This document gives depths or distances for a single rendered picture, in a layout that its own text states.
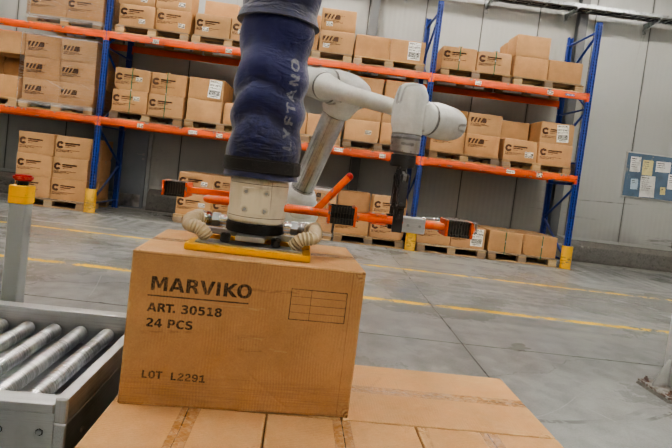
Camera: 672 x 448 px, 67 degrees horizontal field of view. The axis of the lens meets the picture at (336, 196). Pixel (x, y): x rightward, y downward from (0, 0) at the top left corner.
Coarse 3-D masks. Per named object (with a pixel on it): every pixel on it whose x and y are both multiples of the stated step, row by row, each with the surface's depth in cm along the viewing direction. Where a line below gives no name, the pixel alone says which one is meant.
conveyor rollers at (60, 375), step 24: (0, 336) 161; (24, 336) 171; (48, 336) 169; (72, 336) 169; (96, 336) 171; (0, 360) 144; (48, 360) 151; (72, 360) 150; (0, 384) 131; (24, 384) 138; (48, 384) 135
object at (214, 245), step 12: (192, 240) 139; (204, 240) 138; (216, 240) 141; (228, 240) 140; (276, 240) 140; (216, 252) 136; (228, 252) 136; (240, 252) 136; (252, 252) 136; (264, 252) 136; (276, 252) 137; (288, 252) 138; (300, 252) 138
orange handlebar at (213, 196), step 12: (192, 192) 173; (204, 192) 173; (216, 192) 174; (228, 192) 174; (228, 204) 147; (288, 204) 152; (324, 216) 149; (360, 216) 149; (372, 216) 149; (384, 216) 149; (432, 228) 151
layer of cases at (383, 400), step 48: (384, 384) 162; (432, 384) 166; (480, 384) 171; (96, 432) 115; (144, 432) 118; (192, 432) 120; (240, 432) 123; (288, 432) 126; (336, 432) 128; (384, 432) 131; (432, 432) 134; (480, 432) 138; (528, 432) 141
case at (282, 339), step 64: (192, 256) 129; (320, 256) 150; (128, 320) 128; (192, 320) 130; (256, 320) 132; (320, 320) 134; (128, 384) 129; (192, 384) 131; (256, 384) 133; (320, 384) 135
